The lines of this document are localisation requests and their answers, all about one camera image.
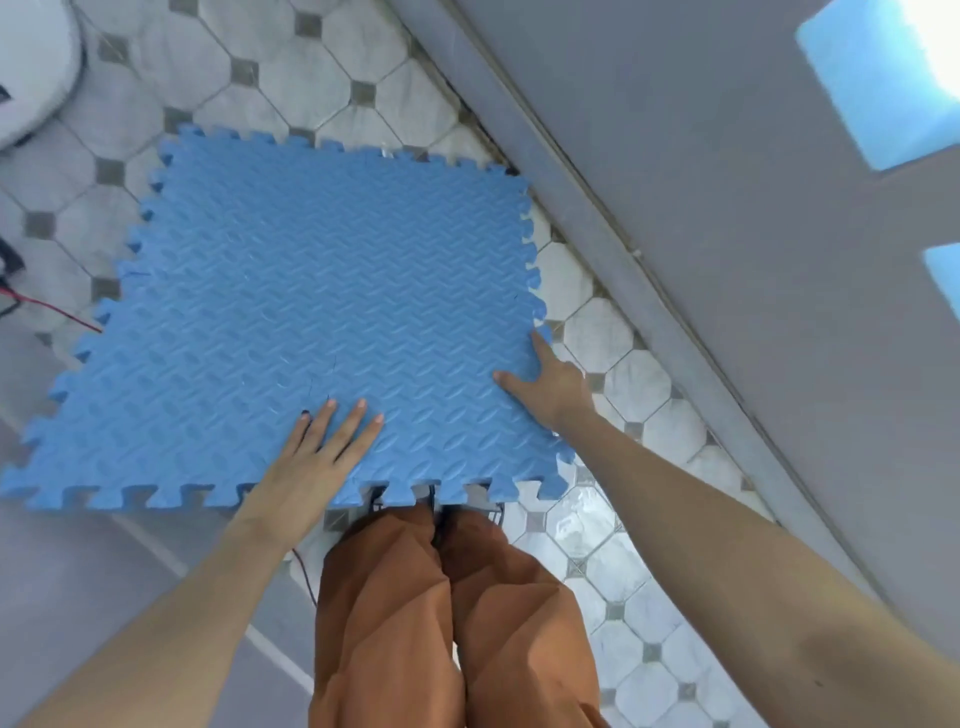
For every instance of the person's right hand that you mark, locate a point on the person's right hand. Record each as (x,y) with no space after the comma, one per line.
(561,394)

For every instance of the person's left hand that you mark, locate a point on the person's left hand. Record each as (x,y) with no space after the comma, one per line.
(300,480)

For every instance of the person's right thumb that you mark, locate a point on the person's right thumb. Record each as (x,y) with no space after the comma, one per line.
(514,385)

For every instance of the person's left little finger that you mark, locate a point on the person's left little finger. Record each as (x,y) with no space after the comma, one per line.
(300,429)

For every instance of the person's left middle finger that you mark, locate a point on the person's left middle finger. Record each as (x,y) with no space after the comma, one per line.
(349,425)

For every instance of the blue foam puzzle mat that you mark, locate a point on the blue foam puzzle mat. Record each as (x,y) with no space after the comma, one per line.
(315,292)

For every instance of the person's right forearm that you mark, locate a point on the person's right forearm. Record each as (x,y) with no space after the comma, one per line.
(750,585)

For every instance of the person's left forearm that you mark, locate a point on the person's left forearm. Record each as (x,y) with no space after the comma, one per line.
(172,637)

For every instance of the orange trousers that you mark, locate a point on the orange trousers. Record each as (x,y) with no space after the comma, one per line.
(450,622)

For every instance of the black connector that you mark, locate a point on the black connector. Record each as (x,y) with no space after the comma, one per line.
(9,259)

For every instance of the white round appliance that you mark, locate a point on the white round appliance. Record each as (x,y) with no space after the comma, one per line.
(30,67)

